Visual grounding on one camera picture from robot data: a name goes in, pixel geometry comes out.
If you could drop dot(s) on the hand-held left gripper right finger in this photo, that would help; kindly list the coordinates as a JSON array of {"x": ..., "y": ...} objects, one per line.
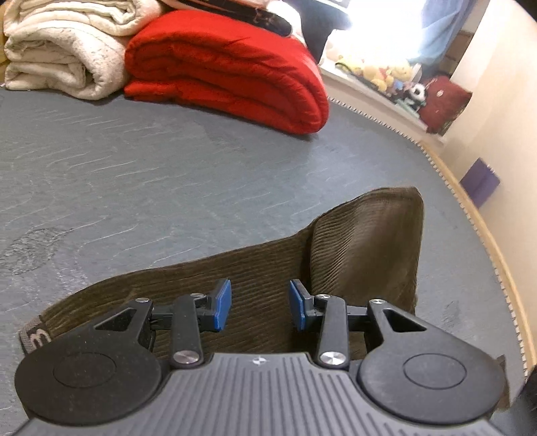
[{"x": 297, "y": 305}]

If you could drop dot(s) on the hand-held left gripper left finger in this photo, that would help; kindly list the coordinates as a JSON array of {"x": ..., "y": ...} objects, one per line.
[{"x": 222, "y": 304}]

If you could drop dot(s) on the grey bed mattress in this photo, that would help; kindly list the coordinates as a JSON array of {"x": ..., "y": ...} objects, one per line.
[{"x": 147, "y": 176}]

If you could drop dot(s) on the purple box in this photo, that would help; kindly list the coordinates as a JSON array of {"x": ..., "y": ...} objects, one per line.
[{"x": 480, "y": 181}]

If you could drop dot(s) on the red folded blanket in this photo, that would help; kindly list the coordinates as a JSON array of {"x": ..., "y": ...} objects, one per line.
[{"x": 235, "y": 71}]

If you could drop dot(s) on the pile of plush toys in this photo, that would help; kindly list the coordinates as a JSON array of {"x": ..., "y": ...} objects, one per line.
[{"x": 388, "y": 79}]

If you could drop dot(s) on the dark red cushion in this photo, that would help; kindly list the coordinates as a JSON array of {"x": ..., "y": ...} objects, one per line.
[{"x": 444, "y": 102}]

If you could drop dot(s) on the dark teal cloth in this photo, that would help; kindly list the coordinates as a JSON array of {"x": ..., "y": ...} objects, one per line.
[{"x": 325, "y": 23}]

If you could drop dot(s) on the dark striped cloth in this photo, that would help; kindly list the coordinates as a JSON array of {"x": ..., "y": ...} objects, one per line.
[{"x": 251, "y": 16}]

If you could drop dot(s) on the cream folded blanket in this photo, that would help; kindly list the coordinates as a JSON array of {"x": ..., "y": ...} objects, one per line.
[{"x": 63, "y": 46}]

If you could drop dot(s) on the blue curtain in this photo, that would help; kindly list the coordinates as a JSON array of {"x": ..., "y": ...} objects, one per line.
[{"x": 447, "y": 29}]

